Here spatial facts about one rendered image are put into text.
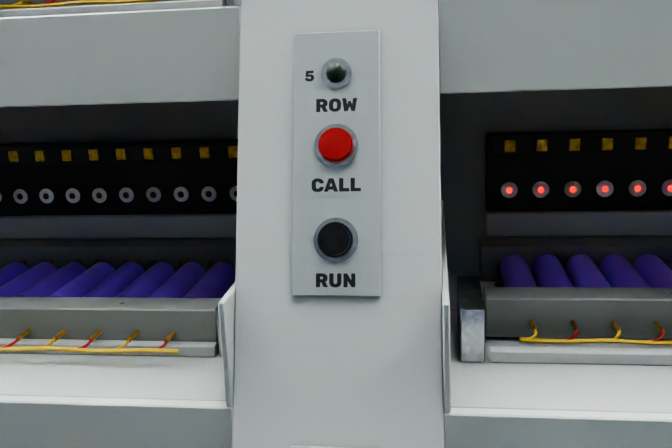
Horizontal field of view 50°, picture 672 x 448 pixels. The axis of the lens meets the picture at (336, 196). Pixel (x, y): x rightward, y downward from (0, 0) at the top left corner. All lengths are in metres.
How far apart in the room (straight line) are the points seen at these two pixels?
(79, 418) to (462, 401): 0.18
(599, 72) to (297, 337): 0.18
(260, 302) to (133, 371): 0.09
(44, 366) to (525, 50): 0.29
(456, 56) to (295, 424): 0.18
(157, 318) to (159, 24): 0.15
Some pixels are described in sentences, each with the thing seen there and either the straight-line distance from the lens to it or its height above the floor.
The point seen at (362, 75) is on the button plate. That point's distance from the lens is 0.34.
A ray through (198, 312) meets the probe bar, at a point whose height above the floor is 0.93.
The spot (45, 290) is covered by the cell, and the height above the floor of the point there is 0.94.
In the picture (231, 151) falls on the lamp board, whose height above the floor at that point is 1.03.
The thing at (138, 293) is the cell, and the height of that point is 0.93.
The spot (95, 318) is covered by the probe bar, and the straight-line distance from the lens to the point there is 0.41.
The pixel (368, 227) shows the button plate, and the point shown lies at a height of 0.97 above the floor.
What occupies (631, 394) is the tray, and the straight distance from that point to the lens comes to 0.36.
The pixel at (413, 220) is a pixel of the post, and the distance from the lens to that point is 0.32.
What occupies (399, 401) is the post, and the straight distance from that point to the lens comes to 0.33.
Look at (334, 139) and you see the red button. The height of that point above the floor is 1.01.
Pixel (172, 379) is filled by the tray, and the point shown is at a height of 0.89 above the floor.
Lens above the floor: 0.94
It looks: 6 degrees up
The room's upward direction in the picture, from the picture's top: straight up
